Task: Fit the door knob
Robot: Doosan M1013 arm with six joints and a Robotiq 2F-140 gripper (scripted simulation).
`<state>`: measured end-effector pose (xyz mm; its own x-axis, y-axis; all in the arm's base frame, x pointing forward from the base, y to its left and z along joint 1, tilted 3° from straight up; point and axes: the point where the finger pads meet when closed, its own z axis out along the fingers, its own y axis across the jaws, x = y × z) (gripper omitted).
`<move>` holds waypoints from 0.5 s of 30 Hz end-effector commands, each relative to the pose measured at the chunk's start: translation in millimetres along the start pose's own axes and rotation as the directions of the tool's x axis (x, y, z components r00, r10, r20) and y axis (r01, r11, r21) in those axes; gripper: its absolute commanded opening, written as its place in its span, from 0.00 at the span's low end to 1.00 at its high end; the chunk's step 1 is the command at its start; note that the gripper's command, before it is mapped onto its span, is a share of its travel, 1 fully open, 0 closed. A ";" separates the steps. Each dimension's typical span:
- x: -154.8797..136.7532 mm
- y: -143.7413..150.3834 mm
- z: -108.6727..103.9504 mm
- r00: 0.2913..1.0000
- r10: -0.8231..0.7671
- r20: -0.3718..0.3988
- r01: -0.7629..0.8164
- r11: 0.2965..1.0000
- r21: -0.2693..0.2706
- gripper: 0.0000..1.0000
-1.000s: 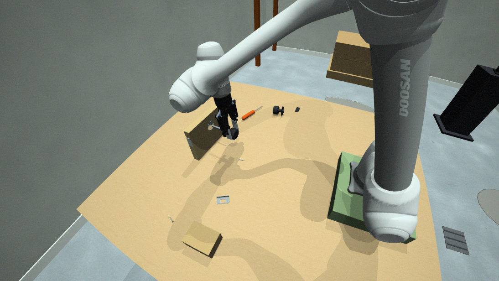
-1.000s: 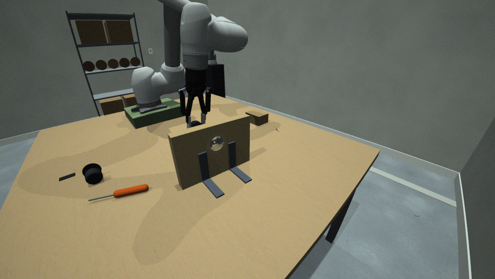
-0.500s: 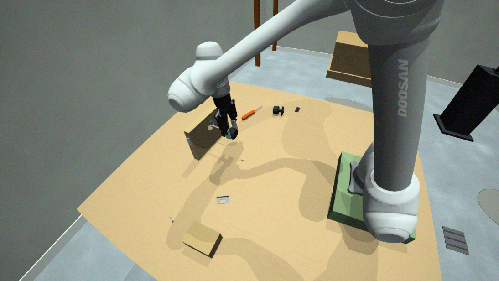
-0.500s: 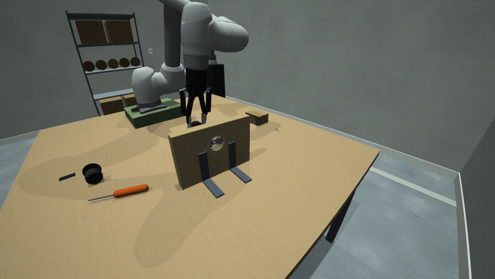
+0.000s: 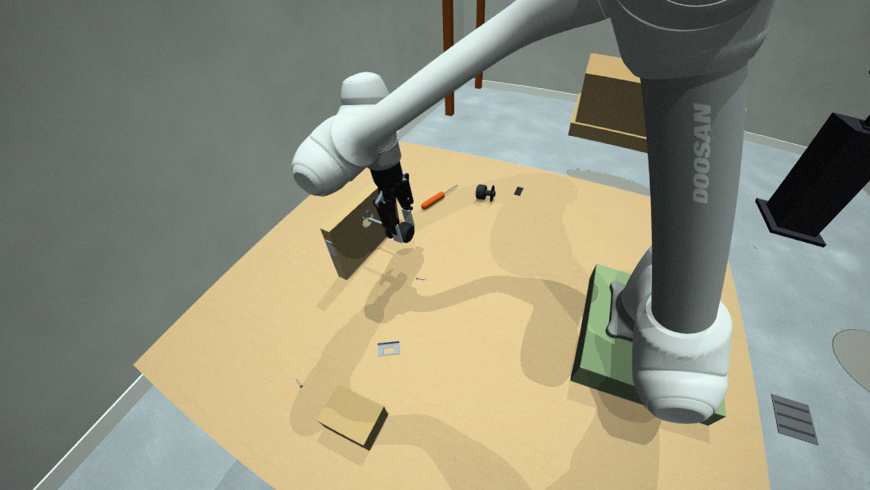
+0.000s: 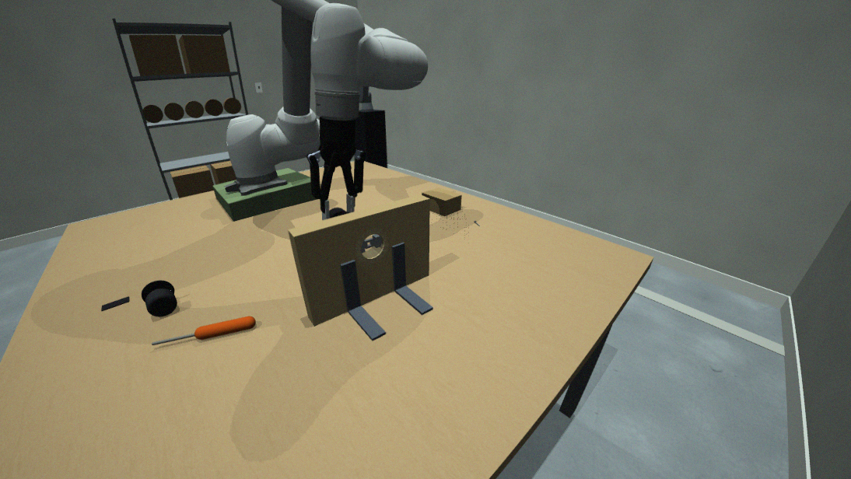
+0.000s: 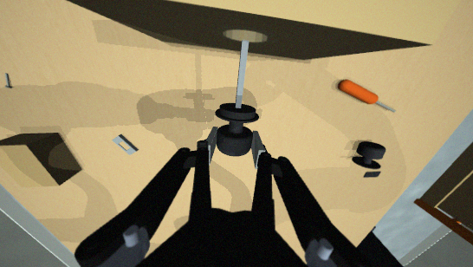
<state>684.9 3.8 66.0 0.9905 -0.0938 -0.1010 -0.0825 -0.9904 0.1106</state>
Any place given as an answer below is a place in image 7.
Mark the orange-handled screwdriver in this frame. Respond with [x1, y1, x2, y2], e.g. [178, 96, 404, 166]
[338, 80, 396, 112]

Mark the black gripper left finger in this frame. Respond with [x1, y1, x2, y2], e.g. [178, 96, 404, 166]
[75, 127, 218, 267]

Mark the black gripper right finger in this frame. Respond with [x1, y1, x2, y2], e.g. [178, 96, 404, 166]
[246, 131, 373, 267]

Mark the tan rectangular box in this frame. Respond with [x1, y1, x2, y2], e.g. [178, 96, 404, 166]
[0, 133, 82, 187]

